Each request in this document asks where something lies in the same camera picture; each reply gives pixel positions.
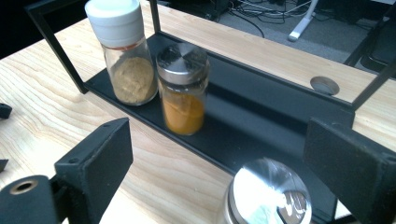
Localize white-lid jar of beige powder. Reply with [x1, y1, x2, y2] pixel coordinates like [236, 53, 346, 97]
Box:
[84, 0, 159, 106]

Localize steel-lid glass spice jar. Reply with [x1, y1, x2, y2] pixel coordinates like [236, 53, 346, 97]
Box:
[217, 157, 313, 224]

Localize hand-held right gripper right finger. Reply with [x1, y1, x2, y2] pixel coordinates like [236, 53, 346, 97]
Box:
[303, 117, 396, 224]

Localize black metal spice rack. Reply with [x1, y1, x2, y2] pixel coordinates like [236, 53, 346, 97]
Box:
[24, 0, 396, 224]

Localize white table leg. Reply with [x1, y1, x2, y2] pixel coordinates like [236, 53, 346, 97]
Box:
[287, 0, 319, 43]

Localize black floor cables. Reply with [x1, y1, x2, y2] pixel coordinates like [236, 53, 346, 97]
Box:
[228, 0, 312, 39]

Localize dark equipment box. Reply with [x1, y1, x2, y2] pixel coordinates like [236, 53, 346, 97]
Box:
[163, 0, 233, 22]

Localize dark furniture base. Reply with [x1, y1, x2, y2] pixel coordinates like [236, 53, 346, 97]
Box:
[343, 0, 396, 79]

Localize steel-lid jar of orange powder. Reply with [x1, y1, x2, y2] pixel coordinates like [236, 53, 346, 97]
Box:
[155, 42, 211, 136]

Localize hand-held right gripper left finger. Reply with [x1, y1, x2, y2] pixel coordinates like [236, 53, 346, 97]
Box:
[49, 117, 134, 224]

